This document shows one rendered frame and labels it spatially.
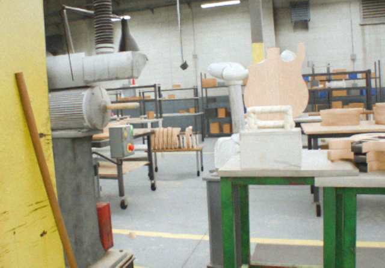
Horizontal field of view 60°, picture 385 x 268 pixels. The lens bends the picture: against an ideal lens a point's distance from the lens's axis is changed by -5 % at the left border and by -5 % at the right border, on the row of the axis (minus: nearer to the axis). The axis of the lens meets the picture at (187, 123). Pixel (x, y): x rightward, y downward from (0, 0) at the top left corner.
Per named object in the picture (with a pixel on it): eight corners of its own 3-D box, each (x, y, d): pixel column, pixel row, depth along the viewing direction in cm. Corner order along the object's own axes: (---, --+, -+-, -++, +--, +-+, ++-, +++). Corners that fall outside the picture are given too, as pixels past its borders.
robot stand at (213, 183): (219, 253, 281) (215, 170, 277) (251, 256, 270) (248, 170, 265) (206, 267, 256) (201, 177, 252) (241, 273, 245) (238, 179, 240)
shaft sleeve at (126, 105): (108, 103, 200) (109, 108, 201) (105, 106, 197) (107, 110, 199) (136, 101, 194) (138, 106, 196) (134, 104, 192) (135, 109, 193)
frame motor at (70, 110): (36, 133, 201) (32, 90, 199) (64, 129, 227) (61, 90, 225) (94, 131, 189) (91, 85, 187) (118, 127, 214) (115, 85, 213)
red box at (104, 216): (73, 249, 227) (67, 196, 225) (83, 242, 239) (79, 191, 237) (105, 253, 220) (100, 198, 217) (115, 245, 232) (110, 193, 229)
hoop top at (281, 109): (246, 115, 158) (245, 107, 157) (247, 114, 161) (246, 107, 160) (291, 113, 151) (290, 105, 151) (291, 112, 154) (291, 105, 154)
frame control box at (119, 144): (88, 168, 223) (85, 128, 221) (104, 162, 243) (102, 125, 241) (121, 169, 215) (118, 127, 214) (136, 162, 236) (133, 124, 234)
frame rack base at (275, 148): (240, 169, 159) (238, 132, 158) (245, 163, 173) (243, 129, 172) (301, 169, 150) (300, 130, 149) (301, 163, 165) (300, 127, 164)
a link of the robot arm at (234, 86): (227, 162, 270) (245, 158, 285) (243, 162, 258) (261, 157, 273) (215, 64, 271) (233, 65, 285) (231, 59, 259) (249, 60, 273)
